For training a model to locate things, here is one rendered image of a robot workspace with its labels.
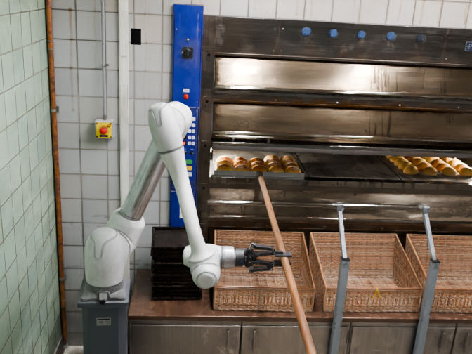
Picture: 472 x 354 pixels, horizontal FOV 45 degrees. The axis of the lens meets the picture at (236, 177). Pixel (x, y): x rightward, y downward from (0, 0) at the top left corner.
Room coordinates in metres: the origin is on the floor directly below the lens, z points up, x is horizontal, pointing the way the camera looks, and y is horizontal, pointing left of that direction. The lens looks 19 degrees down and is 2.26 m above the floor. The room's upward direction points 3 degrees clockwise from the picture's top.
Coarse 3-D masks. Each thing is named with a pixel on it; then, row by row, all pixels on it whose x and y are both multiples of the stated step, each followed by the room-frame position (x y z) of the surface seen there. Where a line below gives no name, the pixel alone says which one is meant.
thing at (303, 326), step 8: (264, 184) 3.02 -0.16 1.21; (264, 192) 2.89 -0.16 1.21; (264, 200) 2.81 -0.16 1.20; (272, 208) 2.67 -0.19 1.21; (272, 216) 2.55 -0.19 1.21; (272, 224) 2.47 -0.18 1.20; (280, 240) 2.28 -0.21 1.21; (280, 248) 2.21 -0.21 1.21; (288, 264) 2.06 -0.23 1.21; (288, 272) 2.00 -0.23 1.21; (288, 280) 1.94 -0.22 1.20; (296, 288) 1.88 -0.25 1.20; (296, 296) 1.81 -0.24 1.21; (296, 304) 1.76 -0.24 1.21; (296, 312) 1.72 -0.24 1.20; (304, 320) 1.66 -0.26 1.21; (304, 328) 1.61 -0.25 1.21; (304, 336) 1.57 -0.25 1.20; (304, 344) 1.54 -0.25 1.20; (312, 344) 1.53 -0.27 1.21; (312, 352) 1.49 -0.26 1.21
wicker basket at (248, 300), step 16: (240, 240) 3.16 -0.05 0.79; (256, 240) 3.16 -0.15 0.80; (272, 240) 3.17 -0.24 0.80; (288, 240) 3.17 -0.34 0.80; (304, 240) 3.12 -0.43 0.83; (272, 256) 3.14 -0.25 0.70; (304, 256) 3.05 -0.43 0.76; (224, 272) 3.10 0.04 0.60; (240, 272) 3.11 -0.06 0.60; (256, 272) 3.12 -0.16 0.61; (272, 272) 3.12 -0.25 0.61; (304, 272) 3.02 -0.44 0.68; (224, 288) 2.70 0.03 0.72; (240, 288) 2.71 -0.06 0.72; (256, 288) 2.71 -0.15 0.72; (272, 288) 2.72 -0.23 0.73; (288, 288) 2.72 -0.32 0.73; (304, 288) 2.73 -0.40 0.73; (224, 304) 2.71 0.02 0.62; (240, 304) 2.71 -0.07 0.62; (256, 304) 2.72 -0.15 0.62; (272, 304) 2.72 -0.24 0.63; (288, 304) 2.73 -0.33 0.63; (304, 304) 2.74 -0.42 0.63
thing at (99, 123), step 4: (96, 120) 3.07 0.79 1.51; (100, 120) 3.08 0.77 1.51; (104, 120) 3.08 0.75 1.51; (108, 120) 3.09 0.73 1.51; (112, 120) 3.10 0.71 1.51; (96, 124) 3.06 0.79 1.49; (100, 124) 3.06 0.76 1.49; (104, 124) 3.06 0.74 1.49; (112, 124) 3.07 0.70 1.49; (96, 128) 3.06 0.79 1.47; (108, 128) 3.06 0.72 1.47; (112, 128) 3.07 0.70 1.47; (96, 132) 3.06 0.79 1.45; (108, 132) 3.06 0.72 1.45; (112, 132) 3.07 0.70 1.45; (96, 136) 3.06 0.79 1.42; (100, 136) 3.06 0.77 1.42; (104, 136) 3.06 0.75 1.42; (108, 136) 3.06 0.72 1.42; (112, 136) 3.07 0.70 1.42
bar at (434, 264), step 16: (336, 208) 2.88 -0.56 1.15; (352, 208) 2.88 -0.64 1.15; (368, 208) 2.89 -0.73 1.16; (384, 208) 2.89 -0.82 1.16; (400, 208) 2.90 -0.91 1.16; (416, 208) 2.91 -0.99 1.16; (432, 240) 2.79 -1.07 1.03; (432, 256) 2.73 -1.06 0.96; (432, 272) 2.69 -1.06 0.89; (432, 288) 2.69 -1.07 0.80; (336, 304) 2.65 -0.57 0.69; (336, 320) 2.65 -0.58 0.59; (336, 336) 2.65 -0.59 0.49; (416, 336) 2.72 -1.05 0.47; (336, 352) 2.65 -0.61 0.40; (416, 352) 2.69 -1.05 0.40
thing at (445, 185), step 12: (216, 180) 3.19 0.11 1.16; (228, 180) 3.19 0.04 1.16; (240, 180) 3.20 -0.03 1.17; (252, 180) 3.21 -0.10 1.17; (264, 180) 3.21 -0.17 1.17; (276, 180) 3.22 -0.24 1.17; (288, 180) 3.23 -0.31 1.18; (300, 180) 3.23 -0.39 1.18; (312, 180) 3.24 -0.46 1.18; (324, 180) 3.25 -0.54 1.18; (336, 180) 3.26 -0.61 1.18; (348, 180) 3.28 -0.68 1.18; (360, 180) 3.29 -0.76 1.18; (372, 180) 3.31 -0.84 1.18; (384, 180) 3.32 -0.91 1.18; (396, 180) 3.33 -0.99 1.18; (408, 180) 3.35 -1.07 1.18
